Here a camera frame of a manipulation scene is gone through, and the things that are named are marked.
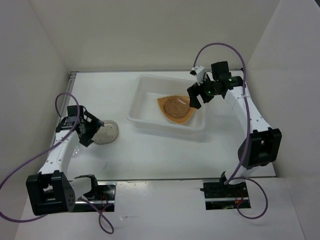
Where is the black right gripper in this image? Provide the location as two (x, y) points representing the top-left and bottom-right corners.
(187, 73), (221, 109)

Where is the clear glass dish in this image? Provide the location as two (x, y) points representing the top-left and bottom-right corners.
(92, 120), (119, 145)
(163, 97), (190, 118)

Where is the orange woven triangular plate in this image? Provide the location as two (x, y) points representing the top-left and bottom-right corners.
(156, 95), (196, 125)

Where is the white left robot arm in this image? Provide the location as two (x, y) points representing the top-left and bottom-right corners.
(26, 105), (104, 216)

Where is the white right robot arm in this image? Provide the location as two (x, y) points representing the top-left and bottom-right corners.
(187, 61), (282, 197)

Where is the translucent white plastic bin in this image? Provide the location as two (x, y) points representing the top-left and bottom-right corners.
(126, 74), (206, 135)

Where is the clear plastic cup front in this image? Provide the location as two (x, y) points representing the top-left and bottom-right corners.
(72, 146), (80, 157)

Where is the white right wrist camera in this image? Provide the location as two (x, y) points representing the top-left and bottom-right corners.
(190, 65), (206, 86)

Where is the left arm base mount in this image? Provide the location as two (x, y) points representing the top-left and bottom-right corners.
(73, 181), (117, 213)

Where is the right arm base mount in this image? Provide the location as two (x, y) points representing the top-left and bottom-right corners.
(199, 179), (251, 211)

